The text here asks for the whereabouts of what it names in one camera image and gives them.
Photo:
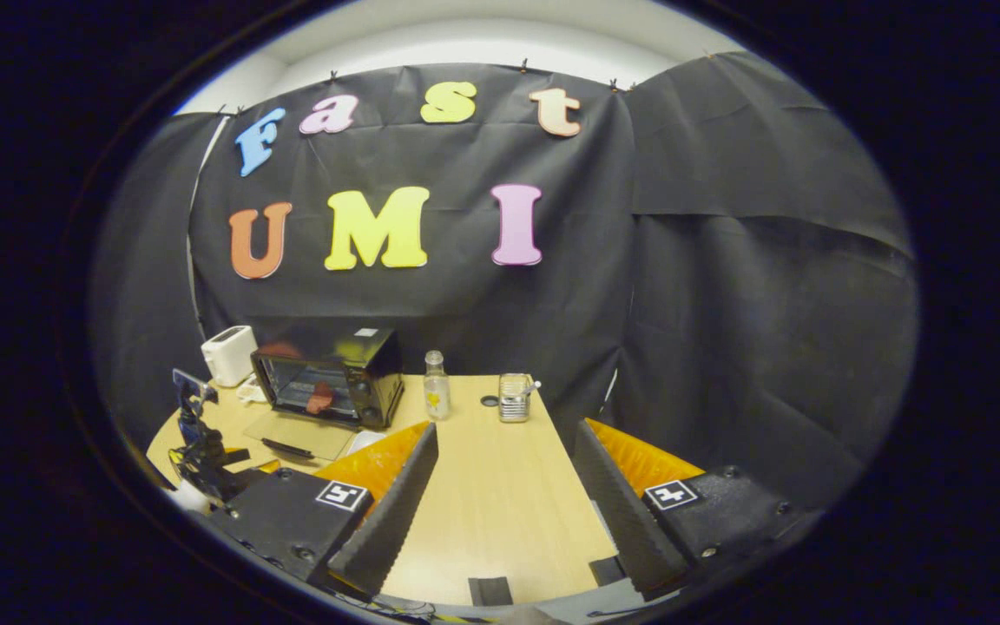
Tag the brown meat piece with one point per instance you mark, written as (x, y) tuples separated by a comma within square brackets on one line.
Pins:
[(319, 401)]

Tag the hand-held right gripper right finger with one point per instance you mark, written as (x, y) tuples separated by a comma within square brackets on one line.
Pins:
[(626, 521)]

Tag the black backdrop cloth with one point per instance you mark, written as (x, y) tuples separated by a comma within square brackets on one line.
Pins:
[(465, 295)]

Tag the clear bottle with yellow label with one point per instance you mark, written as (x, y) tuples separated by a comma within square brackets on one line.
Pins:
[(437, 391)]

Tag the white toaster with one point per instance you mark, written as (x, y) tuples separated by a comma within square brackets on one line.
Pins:
[(229, 356)]

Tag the black electric oven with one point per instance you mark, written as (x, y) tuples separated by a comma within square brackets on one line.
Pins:
[(374, 365)]

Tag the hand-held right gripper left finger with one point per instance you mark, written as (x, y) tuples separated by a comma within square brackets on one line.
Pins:
[(387, 521)]

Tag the black table clamp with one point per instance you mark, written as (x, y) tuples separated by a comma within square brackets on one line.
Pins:
[(608, 571), (491, 592)]

